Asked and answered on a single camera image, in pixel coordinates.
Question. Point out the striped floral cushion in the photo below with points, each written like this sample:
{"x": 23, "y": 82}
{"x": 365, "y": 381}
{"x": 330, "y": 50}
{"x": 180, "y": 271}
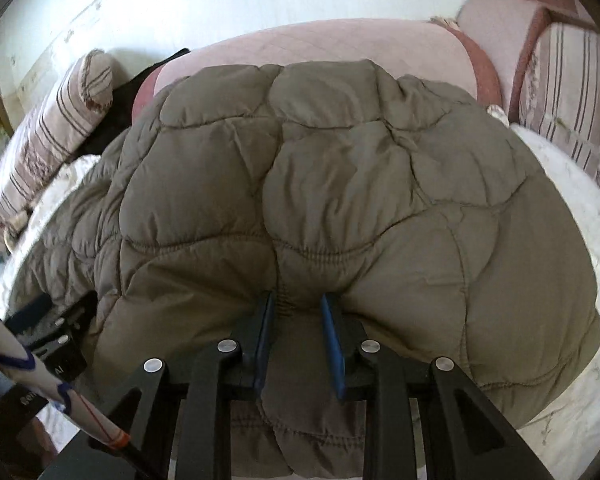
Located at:
{"x": 575, "y": 90}

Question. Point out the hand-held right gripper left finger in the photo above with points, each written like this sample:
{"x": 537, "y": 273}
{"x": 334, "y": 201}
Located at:
{"x": 264, "y": 345}

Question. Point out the olive quilted puffer jacket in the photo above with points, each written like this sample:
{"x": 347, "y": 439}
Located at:
{"x": 340, "y": 200}

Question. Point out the striped floral pillow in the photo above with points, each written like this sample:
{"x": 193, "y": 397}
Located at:
{"x": 50, "y": 140}

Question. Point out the pink upholstered backrest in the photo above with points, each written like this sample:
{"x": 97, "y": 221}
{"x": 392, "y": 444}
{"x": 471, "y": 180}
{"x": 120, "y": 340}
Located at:
{"x": 330, "y": 40}

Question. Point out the white leaf print bed sheet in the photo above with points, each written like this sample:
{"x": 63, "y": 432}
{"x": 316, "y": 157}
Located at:
{"x": 580, "y": 400}

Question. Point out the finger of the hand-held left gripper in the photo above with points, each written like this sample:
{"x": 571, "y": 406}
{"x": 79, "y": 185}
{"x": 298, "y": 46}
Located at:
{"x": 35, "y": 312}

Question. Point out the pink upholstered armrest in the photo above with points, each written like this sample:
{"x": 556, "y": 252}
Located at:
{"x": 500, "y": 20}

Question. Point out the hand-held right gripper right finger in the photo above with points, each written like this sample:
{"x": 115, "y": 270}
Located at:
{"x": 332, "y": 350}

